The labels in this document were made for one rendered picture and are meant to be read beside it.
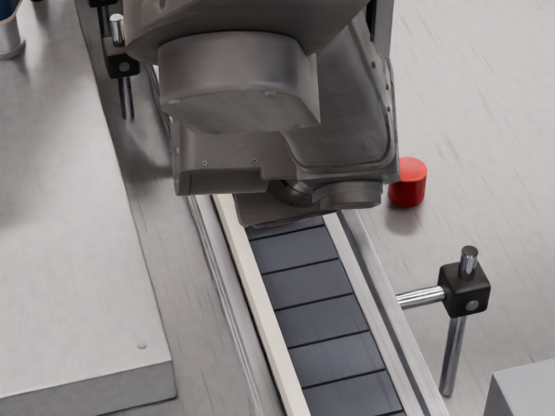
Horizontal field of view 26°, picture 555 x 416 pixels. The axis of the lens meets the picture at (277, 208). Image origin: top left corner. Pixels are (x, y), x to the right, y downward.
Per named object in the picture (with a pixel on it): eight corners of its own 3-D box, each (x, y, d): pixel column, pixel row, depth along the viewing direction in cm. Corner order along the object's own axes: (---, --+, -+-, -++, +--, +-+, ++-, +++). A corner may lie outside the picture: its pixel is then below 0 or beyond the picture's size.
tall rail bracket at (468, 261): (369, 391, 95) (382, 252, 83) (456, 371, 96) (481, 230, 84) (383, 425, 92) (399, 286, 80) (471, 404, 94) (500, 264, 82)
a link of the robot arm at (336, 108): (324, 82, 31) (299, -315, 32) (111, 101, 32) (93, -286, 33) (405, 216, 73) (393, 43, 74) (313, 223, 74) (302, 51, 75)
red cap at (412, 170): (387, 205, 109) (390, 180, 106) (387, 179, 111) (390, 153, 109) (424, 208, 108) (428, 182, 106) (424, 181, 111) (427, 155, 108)
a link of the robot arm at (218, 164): (391, 200, 70) (381, 55, 71) (193, 209, 68) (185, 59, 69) (344, 220, 81) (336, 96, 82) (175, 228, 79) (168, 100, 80)
